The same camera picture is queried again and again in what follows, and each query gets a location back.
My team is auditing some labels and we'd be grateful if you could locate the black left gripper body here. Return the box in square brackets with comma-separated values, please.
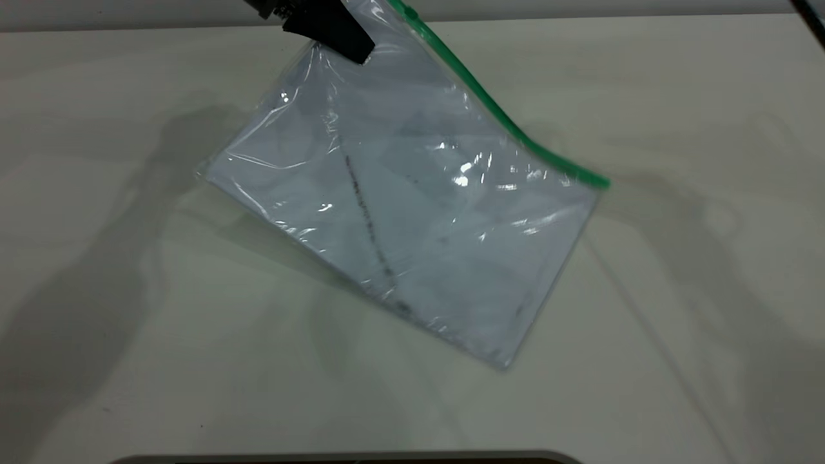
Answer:
[244, 0, 297, 25]

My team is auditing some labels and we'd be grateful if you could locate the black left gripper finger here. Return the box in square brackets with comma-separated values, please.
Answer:
[282, 0, 376, 65]

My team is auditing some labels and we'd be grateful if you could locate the clear plastic zip bag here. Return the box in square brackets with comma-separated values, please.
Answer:
[197, 0, 611, 371]

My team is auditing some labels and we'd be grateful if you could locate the dark grey robot base edge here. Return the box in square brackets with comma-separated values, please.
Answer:
[110, 449, 585, 464]

